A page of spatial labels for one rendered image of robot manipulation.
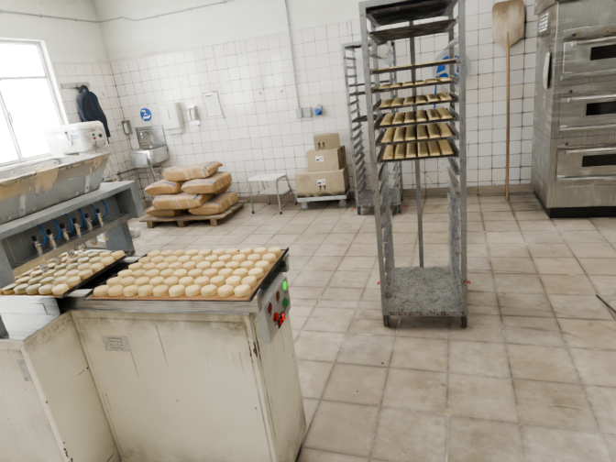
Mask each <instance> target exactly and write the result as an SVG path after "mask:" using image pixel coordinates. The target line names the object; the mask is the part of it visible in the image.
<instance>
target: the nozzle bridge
mask: <svg viewBox="0 0 616 462"><path fill-rule="evenodd" d="M100 200H103V201H104V202H105V204H106V207H107V216H106V217H105V218H103V220H104V224H103V225H98V221H97V219H96V221H95V222H93V223H92V224H93V230H88V229H87V226H86V223H85V225H84V227H83V228H81V230H82V234H81V235H80V236H76V233H75V231H74V228H73V230H72V232H71V233H70V234H68V235H69V239H70V241H67V242H64V241H63V238H62V235H61V231H60V237H59V238H58V239H57V240H55V241H56V245H57V246H56V247H54V248H51V247H50V244H49V241H48V239H47V232H46V230H47V229H50V231H51V234H53V235H54V237H57V236H58V229H57V227H56V225H55V223H54V222H53V221H52V220H51V219H54V220H55V221H56V222H57V224H58V226H59V229H61V227H60V224H64V226H65V228H66V229H67V232H68V231H71V229H72V226H71V222H70V220H69V218H68V216H67V215H69V216H70V218H71V220H72V219H73V218H76V219H77V222H78V223H79V225H80V226H82V225H83V216H82V214H81V212H80V211H79V210H77V209H81V210H82V212H83V214H85V213H88V215H89V217H91V221H93V220H94V219H95V214H94V209H93V208H92V206H91V205H89V204H92V205H93V207H94V208H95V209H96V208H99V211H100V213H101V214H102V215H105V205H104V203H103V202H102V201H100ZM65 214H67V215H65ZM143 215H145V212H144V208H143V204H142V202H141V198H140V194H139V190H138V184H137V181H116V182H104V183H101V185H100V188H99V189H98V190H96V191H93V192H88V193H87V194H84V195H81V196H79V197H76V198H73V199H70V200H69V201H66V202H63V203H59V204H56V205H53V206H51V207H49V208H46V209H43V210H41V211H38V212H35V213H33V214H29V215H26V216H24V217H21V218H18V219H16V220H14V221H11V222H8V223H5V224H3V225H0V289H3V288H4V287H6V286H8V285H10V284H12V283H14V282H16V279H15V278H16V277H18V276H20V275H22V274H24V273H25V272H27V271H29V270H32V269H34V268H36V267H37V266H39V265H41V264H43V263H45V262H47V261H49V260H51V259H54V258H56V257H58V256H59V255H61V254H63V253H65V252H67V251H69V250H71V249H73V248H76V247H78V246H80V245H81V244H83V243H85V242H87V241H89V240H91V239H93V238H94V237H97V236H99V235H101V234H103V233H104V232H106V231H107V233H108V239H107V240H105V244H106V247H107V250H131V251H132V250H133V251H134V253H135V252H136V251H135V248H134V245H133V241H132V237H131V235H130V231H129V227H128V224H127V221H128V220H130V219H132V218H140V217H141V216H143ZM37 225H40V226H41V227H42V229H43V231H44V233H45V237H46V243H45V245H44V246H42V247H41V249H42V252H43V253H42V254H40V255H36V252H35V250H34V248H33V245H32V238H31V236H34V235H35V236H36V237H37V240H38V242H39V243H40V244H42V243H43V241H44V239H43V235H42V232H41V230H40V228H39V227H38V226H37ZM6 333H7V330H6V326H5V324H4V321H3V319H2V316H1V314H0V337H1V336H3V335H4V334H6Z"/></svg>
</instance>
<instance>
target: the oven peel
mask: <svg viewBox="0 0 616 462"><path fill-rule="evenodd" d="M523 28H524V1H523V0H509V1H502V2H497V3H496V4H494V5H493V7H492V38H493V40H495V41H496V42H498V43H499V44H501V45H502V46H503V47H504V48H505V49H506V191H505V200H509V165H510V47H511V45H512V44H513V43H514V42H516V41H517V40H518V39H519V38H520V37H521V36H522V35H523Z"/></svg>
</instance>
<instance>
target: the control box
mask: <svg viewBox="0 0 616 462"><path fill-rule="evenodd" d="M285 281H286V285H287V286H286V290H284V289H283V283H284V282H285ZM277 292H279V293H280V298H279V300H278V301H277V299H276V294H277ZM284 298H286V299H287V300H288V304H287V306H286V307H284V306H283V299H284ZM260 299H261V303H262V309H261V311H260V312H259V313H256V315H257V318H258V327H259V332H260V337H261V342H262V344H270V343H271V341H272V340H273V338H274V336H275V335H276V334H277V332H278V330H279V329H280V328H281V326H280V322H281V324H282V323H283V322H284V321H283V319H284V320H285V317H286V316H287V314H288V312H289V311H290V309H291V308H292V307H291V300H290V294H289V288H288V282H287V276H286V274H278V276H277V277H276V279H275V280H274V281H273V282H272V283H271V285H270V286H269V287H268V289H267V290H266V292H265V293H264V294H263V296H262V297H261V298H260ZM270 303H271V305H272V310H271V313H269V304H270ZM275 313H278V314H279V320H278V322H275V321H274V314H275ZM282 314H284V317H283V319H282ZM279 321H280V322H279Z"/></svg>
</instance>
